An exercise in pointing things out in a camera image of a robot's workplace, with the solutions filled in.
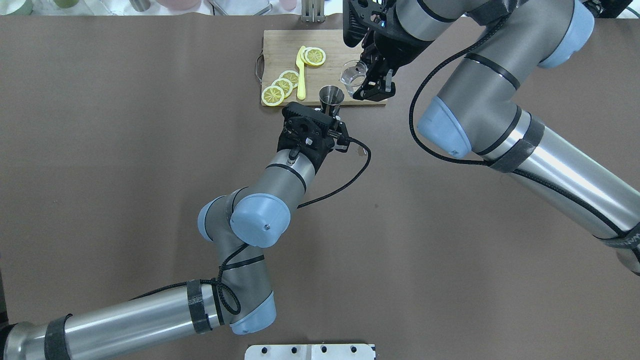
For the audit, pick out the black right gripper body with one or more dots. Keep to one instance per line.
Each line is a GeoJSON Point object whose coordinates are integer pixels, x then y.
{"type": "Point", "coordinates": [395, 54]}

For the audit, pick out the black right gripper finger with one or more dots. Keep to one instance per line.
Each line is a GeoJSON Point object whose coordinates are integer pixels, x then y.
{"type": "Point", "coordinates": [361, 88]}
{"type": "Point", "coordinates": [381, 88]}

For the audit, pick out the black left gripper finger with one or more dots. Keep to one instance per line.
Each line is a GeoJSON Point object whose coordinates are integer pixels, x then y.
{"type": "Point", "coordinates": [341, 135]}

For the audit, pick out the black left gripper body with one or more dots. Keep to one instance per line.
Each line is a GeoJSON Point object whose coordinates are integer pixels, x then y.
{"type": "Point", "coordinates": [321, 150]}

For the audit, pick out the clear glass beaker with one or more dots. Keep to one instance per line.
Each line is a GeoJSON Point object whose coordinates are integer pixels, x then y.
{"type": "Point", "coordinates": [353, 75]}

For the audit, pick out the steel jigger measuring cup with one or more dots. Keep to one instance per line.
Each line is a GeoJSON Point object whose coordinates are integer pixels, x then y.
{"type": "Point", "coordinates": [331, 97]}

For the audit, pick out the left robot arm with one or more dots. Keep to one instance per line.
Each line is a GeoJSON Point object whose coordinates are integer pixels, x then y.
{"type": "Point", "coordinates": [97, 209]}

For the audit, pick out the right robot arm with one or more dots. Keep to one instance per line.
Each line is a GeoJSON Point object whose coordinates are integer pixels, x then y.
{"type": "Point", "coordinates": [469, 109]}

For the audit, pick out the yellow plastic knife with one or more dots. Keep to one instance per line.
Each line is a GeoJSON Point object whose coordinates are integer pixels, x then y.
{"type": "Point", "coordinates": [301, 67]}

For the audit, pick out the wooden cutting board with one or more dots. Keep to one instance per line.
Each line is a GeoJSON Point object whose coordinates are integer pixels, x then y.
{"type": "Point", "coordinates": [280, 48]}

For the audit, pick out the white pillar base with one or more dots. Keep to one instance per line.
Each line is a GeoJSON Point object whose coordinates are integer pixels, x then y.
{"type": "Point", "coordinates": [318, 351]}

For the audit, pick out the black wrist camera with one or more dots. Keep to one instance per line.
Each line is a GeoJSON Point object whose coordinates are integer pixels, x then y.
{"type": "Point", "coordinates": [297, 114]}
{"type": "Point", "coordinates": [359, 16]}

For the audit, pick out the aluminium frame post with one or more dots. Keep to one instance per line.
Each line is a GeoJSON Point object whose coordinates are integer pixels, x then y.
{"type": "Point", "coordinates": [313, 11]}

